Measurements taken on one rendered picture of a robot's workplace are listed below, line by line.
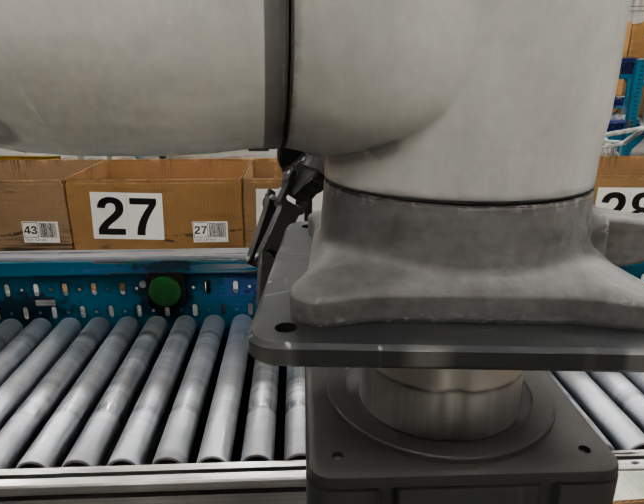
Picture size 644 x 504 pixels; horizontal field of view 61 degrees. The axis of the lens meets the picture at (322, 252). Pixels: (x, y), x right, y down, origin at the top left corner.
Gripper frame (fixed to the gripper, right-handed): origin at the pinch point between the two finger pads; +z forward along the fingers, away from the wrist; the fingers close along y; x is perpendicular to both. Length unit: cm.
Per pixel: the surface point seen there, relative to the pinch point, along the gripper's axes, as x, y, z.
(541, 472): 1.5, 16.7, 23.1
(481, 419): -0.5, 15.0, 20.0
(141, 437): 7.0, -48.6, 0.1
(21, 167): -20, -94, -82
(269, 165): 31, -51, -82
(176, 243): 13, -61, -51
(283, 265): -11.5, 10.2, 11.1
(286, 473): 21.1, -30.4, 7.5
